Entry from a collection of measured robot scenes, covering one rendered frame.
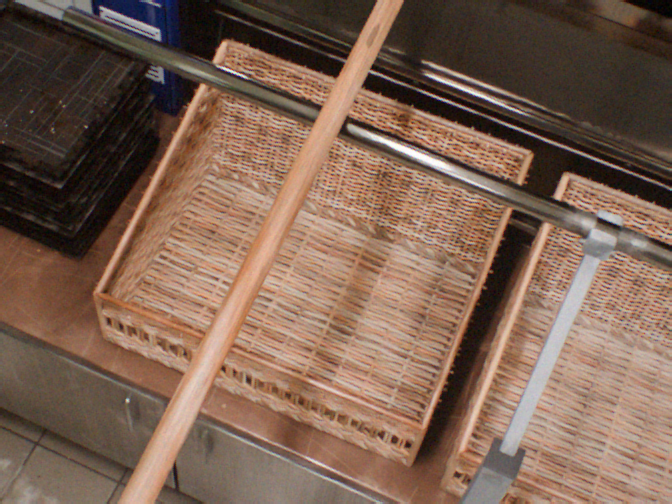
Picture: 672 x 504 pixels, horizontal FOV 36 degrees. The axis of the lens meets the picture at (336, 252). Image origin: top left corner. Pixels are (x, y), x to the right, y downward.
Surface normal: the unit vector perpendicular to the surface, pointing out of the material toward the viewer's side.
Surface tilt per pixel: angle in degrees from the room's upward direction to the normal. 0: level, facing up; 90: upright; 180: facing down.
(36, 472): 0
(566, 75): 70
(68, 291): 0
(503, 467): 0
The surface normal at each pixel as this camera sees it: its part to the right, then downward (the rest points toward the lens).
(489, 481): -0.40, 0.76
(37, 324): 0.09, -0.53
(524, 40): -0.35, 0.53
